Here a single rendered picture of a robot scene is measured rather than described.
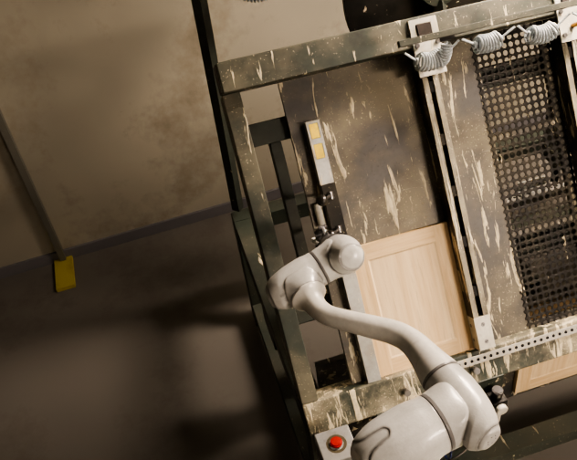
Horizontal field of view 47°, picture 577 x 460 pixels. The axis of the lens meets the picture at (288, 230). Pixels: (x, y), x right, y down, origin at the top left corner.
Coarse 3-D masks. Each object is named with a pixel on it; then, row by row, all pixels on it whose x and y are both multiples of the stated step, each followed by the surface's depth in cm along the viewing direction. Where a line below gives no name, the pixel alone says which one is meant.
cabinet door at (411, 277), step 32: (384, 256) 235; (416, 256) 237; (448, 256) 239; (384, 288) 237; (416, 288) 239; (448, 288) 240; (416, 320) 240; (448, 320) 242; (384, 352) 239; (448, 352) 243
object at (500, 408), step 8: (496, 376) 243; (480, 384) 243; (488, 384) 245; (496, 384) 246; (488, 392) 245; (496, 392) 240; (496, 400) 243; (504, 400) 242; (496, 408) 242; (504, 408) 241; (376, 416) 238; (456, 448) 246; (456, 456) 244
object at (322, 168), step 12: (312, 120) 224; (312, 144) 224; (324, 144) 225; (312, 156) 226; (324, 168) 226; (324, 180) 226; (348, 276) 231; (348, 288) 232; (348, 300) 232; (360, 300) 233; (360, 336) 234; (360, 348) 235; (372, 348) 235; (372, 360) 236; (372, 372) 236
